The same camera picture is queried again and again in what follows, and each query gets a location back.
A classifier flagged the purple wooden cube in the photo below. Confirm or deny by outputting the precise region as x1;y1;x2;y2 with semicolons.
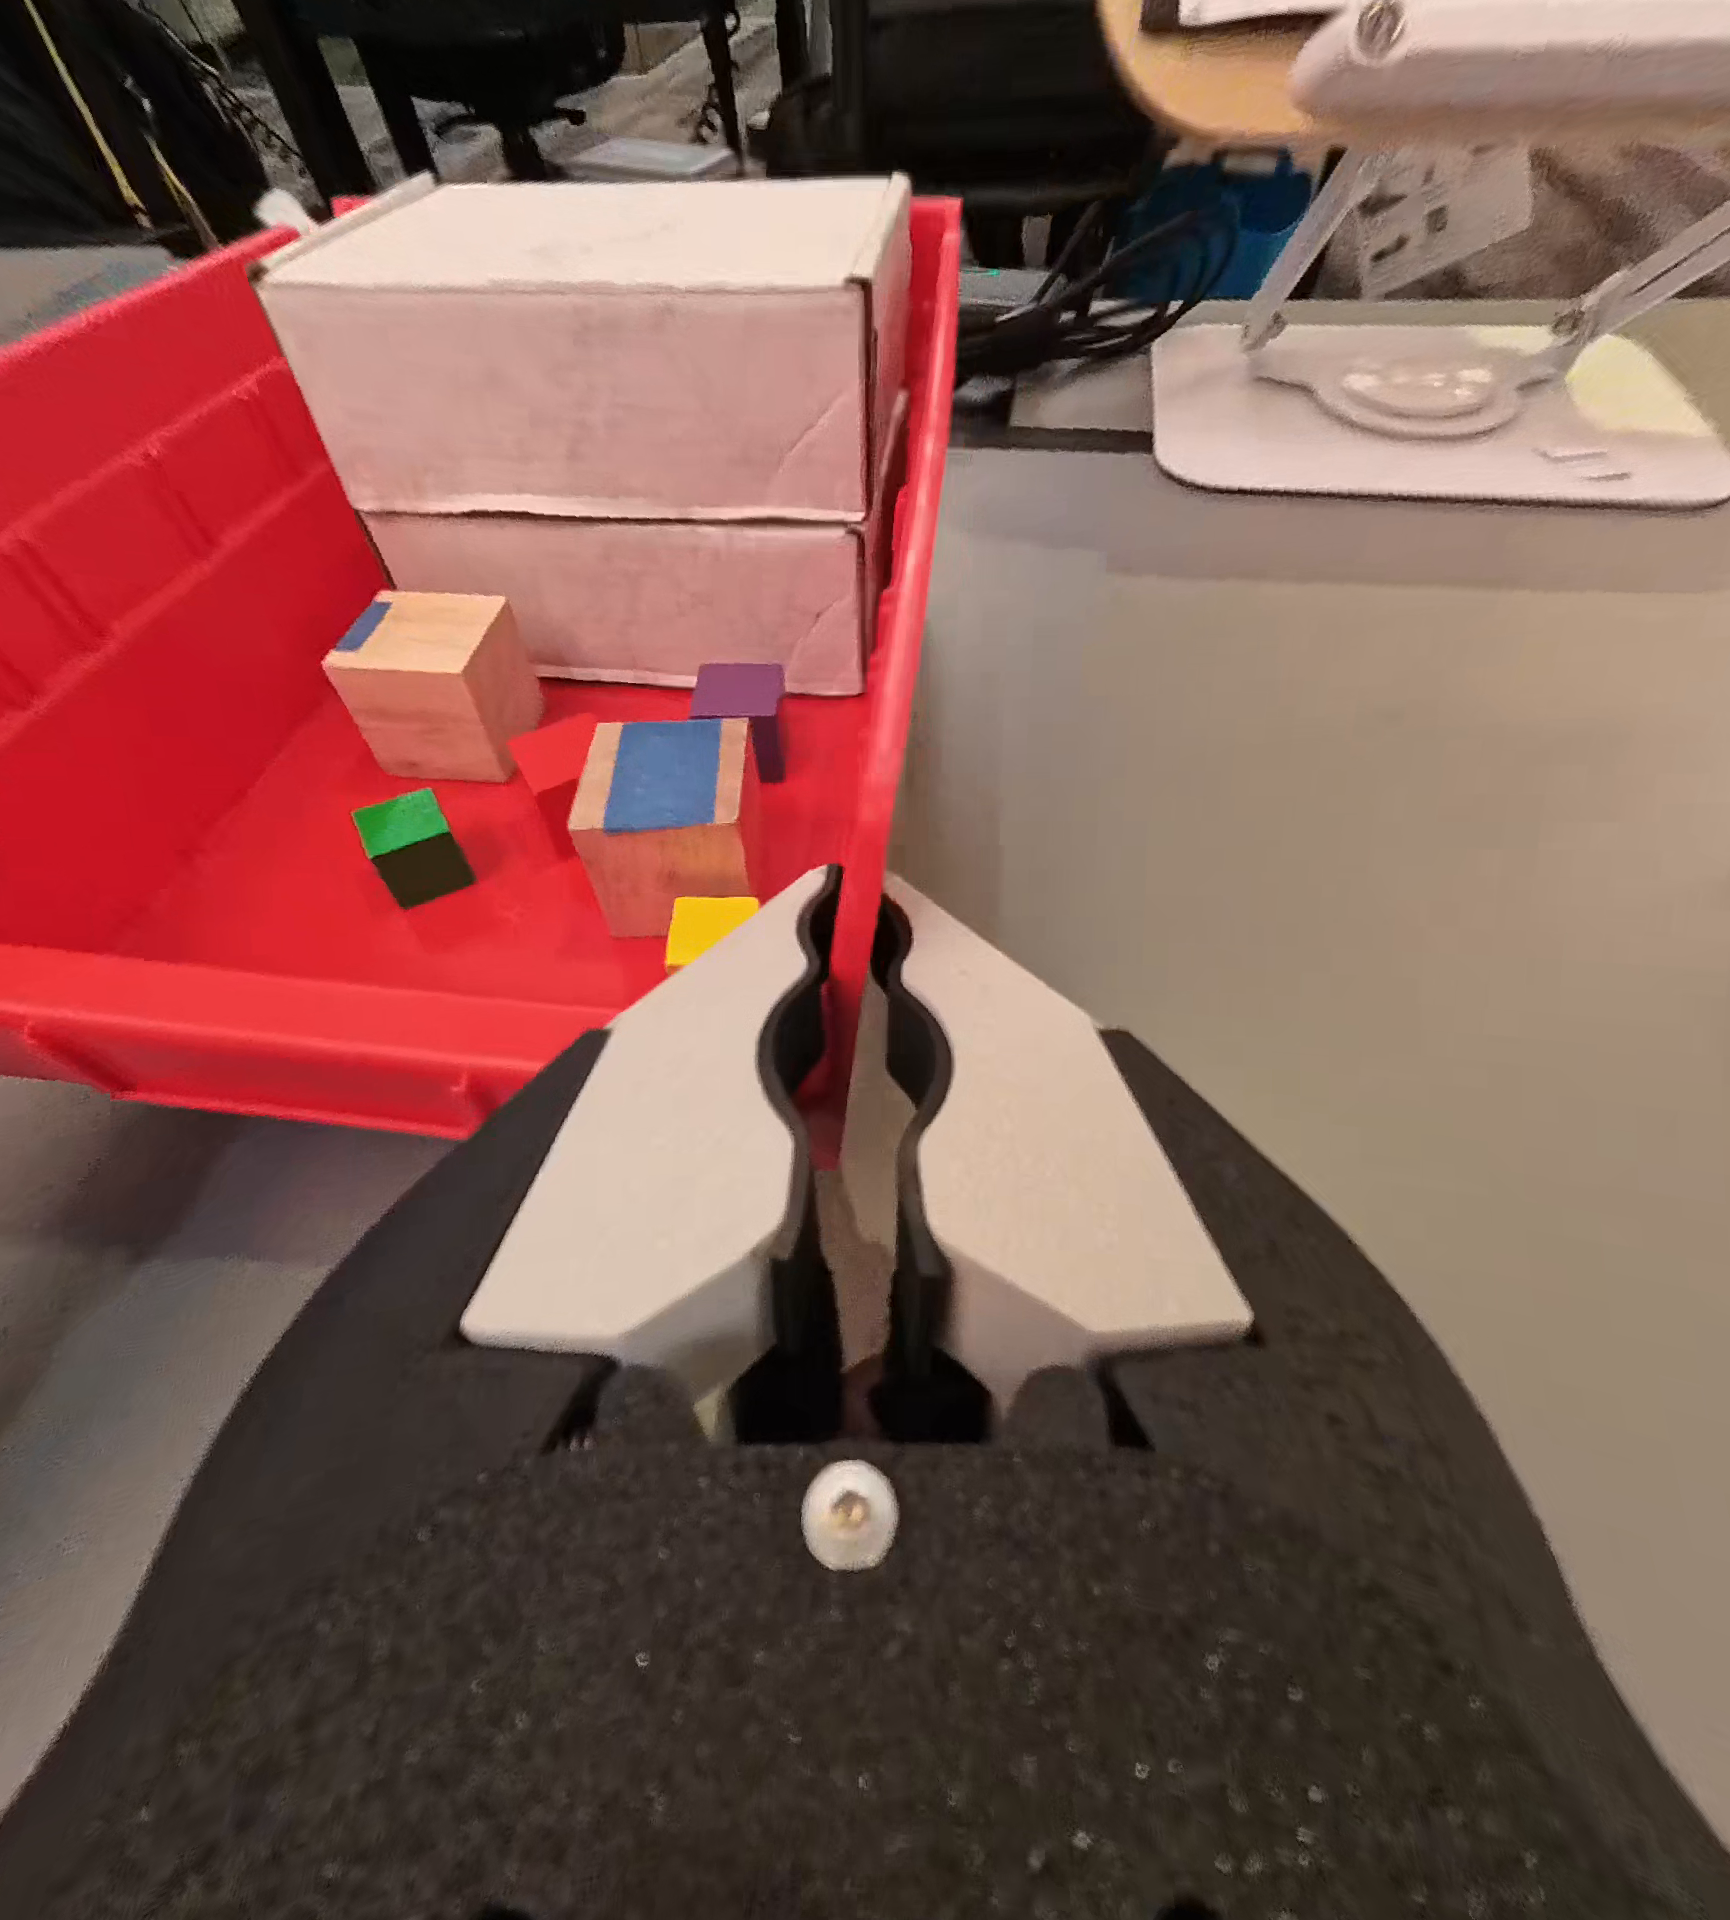
687;663;790;786

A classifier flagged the round table with instruction sheet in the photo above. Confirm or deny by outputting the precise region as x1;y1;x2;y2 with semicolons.
1096;0;1348;145

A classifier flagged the black office chair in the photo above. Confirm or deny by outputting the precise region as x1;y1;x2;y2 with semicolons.
354;0;627;175

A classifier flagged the white metal document stand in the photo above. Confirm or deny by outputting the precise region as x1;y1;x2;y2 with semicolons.
1149;0;1730;510

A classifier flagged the white cardboard mailer box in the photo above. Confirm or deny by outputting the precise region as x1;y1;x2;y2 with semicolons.
249;172;911;525
354;404;909;700

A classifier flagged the green wooden cube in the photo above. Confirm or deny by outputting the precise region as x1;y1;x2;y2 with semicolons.
350;786;477;913

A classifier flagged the white power strip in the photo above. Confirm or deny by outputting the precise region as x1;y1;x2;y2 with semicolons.
1352;150;1534;294

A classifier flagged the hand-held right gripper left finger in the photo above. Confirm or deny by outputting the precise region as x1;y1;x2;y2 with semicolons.
460;866;843;1443

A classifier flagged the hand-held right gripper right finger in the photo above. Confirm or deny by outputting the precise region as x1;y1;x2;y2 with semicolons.
880;877;1253;1413

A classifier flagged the red plastic bin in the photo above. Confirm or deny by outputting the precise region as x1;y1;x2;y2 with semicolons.
0;194;963;1172

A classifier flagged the black cable bundle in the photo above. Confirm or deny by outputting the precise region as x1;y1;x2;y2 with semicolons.
954;202;1241;370

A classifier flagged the red wooden cube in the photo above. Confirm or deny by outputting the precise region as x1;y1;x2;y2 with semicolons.
508;714;600;858

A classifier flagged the blue wooden cube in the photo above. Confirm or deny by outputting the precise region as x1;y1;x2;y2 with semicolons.
322;588;544;786
567;716;765;940

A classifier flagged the yellow wooden cube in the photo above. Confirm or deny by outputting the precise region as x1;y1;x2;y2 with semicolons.
663;894;761;974

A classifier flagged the teal blue object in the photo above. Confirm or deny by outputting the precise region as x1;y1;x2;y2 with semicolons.
1120;150;1317;289

